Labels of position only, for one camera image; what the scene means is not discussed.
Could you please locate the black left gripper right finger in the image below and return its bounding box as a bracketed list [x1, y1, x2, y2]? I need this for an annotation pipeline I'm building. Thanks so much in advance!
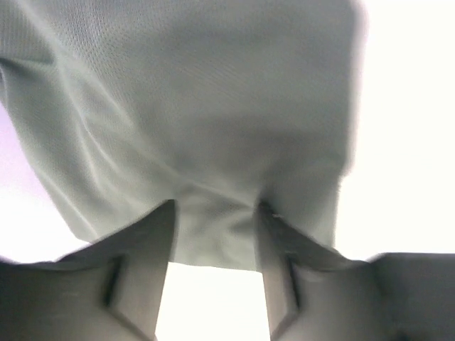
[255, 203, 454, 341]

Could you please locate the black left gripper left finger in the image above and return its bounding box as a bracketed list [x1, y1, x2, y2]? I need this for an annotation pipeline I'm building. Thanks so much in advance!
[1, 200, 176, 341]

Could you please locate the dark grey t-shirt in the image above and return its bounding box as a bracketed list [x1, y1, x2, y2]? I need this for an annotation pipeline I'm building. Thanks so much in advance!
[1, 1, 358, 270]

